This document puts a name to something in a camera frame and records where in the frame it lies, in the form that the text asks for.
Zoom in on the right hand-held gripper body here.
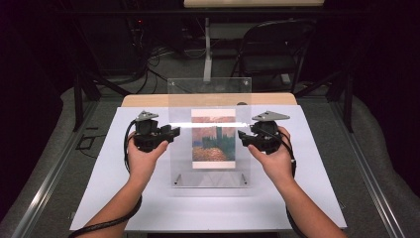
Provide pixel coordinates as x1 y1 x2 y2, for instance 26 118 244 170
245 110 291 156

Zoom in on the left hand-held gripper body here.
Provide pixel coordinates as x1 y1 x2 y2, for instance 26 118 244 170
133 110 173 154

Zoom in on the clear acrylic photo frame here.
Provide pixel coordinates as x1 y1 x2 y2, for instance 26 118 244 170
166 76 253 189

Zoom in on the landscape painting print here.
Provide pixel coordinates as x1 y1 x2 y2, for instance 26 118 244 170
190 108 238 170

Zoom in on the person's right hand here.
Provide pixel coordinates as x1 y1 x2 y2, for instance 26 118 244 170
248 126 297 186

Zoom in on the person's left hand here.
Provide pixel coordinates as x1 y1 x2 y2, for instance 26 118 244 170
126 131 169 181

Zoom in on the wooden table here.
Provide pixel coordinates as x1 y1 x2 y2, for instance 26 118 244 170
120 92 298 108

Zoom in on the black folding chair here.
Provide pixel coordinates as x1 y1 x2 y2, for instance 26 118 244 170
229 18 319 94

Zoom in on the black metal stand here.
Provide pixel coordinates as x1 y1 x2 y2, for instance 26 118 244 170
294 61 357 134
72 63 131 133

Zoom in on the white board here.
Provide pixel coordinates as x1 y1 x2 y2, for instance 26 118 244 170
69 104 348 233

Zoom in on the white desk leg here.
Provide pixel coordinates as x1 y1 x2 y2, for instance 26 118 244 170
202 17 214 83

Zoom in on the dark equipment rack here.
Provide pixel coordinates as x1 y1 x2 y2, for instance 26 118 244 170
78 13 151 76

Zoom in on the light wooden desk top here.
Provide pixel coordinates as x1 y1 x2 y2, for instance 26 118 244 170
182 0 327 9

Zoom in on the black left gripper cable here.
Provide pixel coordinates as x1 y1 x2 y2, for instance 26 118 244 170
67 119 144 238

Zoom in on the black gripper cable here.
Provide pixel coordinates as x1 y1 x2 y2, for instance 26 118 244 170
67 119 144 238
260 126 309 238

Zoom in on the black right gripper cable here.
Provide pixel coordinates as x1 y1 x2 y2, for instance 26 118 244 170
260 126 309 238

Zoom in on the bundle of floor cables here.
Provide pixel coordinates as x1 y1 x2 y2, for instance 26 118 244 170
130 46 200 95

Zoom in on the aluminium floor rail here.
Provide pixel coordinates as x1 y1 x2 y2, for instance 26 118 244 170
329 98 398 238
10 98 101 238

